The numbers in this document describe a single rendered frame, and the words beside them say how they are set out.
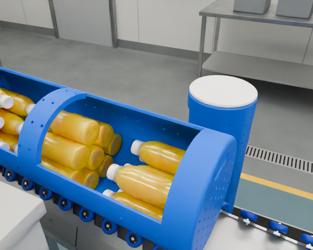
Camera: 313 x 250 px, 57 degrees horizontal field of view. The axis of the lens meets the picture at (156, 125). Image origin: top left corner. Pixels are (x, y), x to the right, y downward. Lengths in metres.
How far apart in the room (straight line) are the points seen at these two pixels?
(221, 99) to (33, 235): 0.81
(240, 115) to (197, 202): 0.68
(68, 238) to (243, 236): 0.48
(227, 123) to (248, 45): 2.97
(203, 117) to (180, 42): 3.21
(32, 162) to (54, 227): 0.26
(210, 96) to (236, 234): 0.56
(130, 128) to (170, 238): 0.39
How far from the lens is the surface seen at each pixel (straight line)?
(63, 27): 5.37
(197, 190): 0.54
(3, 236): 0.59
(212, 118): 1.15
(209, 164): 0.55
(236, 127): 1.19
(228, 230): 0.83
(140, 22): 4.52
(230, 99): 1.16
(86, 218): 0.81
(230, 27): 4.06
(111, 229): 0.78
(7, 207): 0.64
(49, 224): 0.96
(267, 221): 1.92
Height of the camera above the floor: 1.59
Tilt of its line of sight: 34 degrees down
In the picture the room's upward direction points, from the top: straight up
